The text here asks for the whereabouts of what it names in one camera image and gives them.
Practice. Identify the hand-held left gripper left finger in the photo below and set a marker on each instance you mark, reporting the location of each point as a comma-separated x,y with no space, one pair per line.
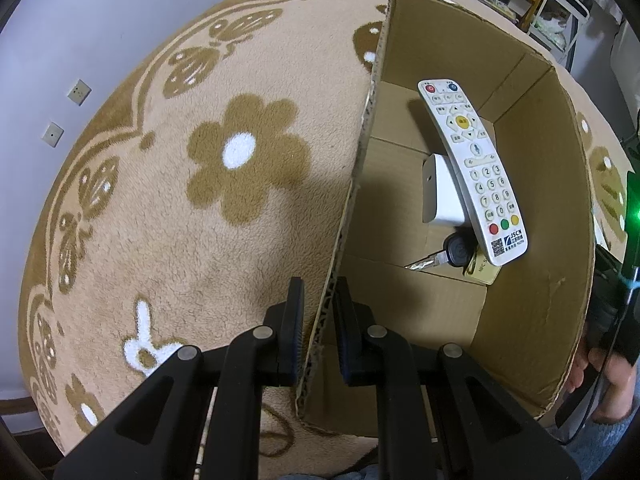
295,330

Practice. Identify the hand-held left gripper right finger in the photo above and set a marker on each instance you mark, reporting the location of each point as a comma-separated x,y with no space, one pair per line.
345,330

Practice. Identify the cardboard box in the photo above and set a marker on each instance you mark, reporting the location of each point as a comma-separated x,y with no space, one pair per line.
540,240

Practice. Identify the key with black head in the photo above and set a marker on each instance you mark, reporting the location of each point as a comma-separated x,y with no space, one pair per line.
457,251

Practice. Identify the white power adapter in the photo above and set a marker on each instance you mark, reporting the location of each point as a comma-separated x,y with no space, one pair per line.
442,190

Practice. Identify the long white remote control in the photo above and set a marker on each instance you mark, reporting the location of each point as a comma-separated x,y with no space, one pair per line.
480,175

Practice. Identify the person's right hand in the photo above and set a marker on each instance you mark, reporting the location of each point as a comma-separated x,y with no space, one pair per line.
617,385

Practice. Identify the grey fuzzy clothing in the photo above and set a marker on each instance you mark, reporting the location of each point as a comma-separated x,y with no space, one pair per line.
600,450

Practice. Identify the white trolley cart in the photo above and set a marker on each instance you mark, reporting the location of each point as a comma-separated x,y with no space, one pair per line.
560,15

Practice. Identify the beige wall socket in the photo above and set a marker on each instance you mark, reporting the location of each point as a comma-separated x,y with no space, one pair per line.
52,134
78,91

